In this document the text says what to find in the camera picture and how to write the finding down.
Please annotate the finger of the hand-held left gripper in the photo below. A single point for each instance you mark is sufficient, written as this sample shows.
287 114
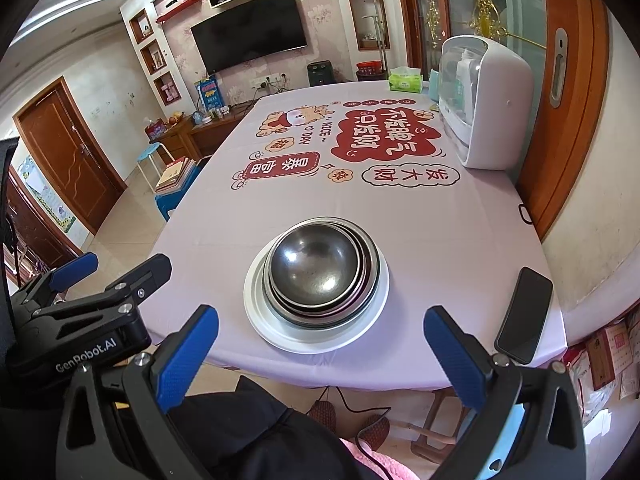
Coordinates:
145 275
75 270

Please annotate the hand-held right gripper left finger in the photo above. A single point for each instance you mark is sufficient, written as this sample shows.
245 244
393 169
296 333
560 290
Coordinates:
185 360

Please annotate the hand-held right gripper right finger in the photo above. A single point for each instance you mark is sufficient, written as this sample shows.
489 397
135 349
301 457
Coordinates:
452 355

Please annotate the blue patterned white plate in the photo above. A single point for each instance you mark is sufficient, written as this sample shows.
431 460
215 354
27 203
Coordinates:
255 310

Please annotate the large steel bowl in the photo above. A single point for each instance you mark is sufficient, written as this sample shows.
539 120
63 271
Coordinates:
372 290

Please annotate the pink steel bowl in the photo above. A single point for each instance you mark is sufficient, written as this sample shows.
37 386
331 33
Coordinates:
367 275

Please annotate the small steel bowl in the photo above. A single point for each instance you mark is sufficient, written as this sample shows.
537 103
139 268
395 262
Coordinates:
312 265

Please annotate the blue plastic stool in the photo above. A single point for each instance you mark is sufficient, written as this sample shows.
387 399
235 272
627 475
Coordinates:
170 205

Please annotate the wooden stool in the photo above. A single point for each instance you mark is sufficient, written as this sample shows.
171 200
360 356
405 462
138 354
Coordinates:
440 430

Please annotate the black smartphone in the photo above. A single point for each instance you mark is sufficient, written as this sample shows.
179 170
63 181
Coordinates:
525 315

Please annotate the stack of books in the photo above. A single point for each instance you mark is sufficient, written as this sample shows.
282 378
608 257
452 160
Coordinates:
175 175

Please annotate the red slippers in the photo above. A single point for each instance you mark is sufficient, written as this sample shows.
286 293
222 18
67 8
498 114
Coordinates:
372 430

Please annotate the brown wooden door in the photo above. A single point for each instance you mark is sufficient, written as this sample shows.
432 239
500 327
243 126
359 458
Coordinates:
65 155

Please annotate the blue round stool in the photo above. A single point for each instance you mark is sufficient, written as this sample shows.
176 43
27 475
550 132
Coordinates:
150 152

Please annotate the pink fluffy cloth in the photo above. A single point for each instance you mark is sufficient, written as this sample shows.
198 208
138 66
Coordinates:
385 465

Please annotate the red gift box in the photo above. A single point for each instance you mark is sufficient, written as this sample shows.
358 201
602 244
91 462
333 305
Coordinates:
155 129

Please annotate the cardboard boxes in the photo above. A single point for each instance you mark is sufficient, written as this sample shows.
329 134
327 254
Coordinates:
610 360

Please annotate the wooden cabinet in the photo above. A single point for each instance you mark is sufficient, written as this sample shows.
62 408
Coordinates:
220 127

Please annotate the colourful standing box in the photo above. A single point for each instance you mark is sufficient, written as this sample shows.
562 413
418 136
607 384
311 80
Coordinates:
209 91

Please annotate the white bottle sterilizer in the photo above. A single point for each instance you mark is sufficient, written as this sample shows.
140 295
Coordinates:
500 105

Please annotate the black television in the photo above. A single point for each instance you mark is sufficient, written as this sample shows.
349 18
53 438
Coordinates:
250 30

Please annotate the teal container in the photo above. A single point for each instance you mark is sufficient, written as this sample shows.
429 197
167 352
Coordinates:
434 85

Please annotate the green tissue box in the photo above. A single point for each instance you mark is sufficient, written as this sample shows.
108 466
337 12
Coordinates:
405 81

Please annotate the red basket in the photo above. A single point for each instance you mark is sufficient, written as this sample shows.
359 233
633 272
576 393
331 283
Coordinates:
371 71

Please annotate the wall chart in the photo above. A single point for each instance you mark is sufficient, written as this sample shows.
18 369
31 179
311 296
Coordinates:
47 200

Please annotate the red wall shelf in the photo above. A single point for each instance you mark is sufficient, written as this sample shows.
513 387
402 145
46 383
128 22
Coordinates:
177 9

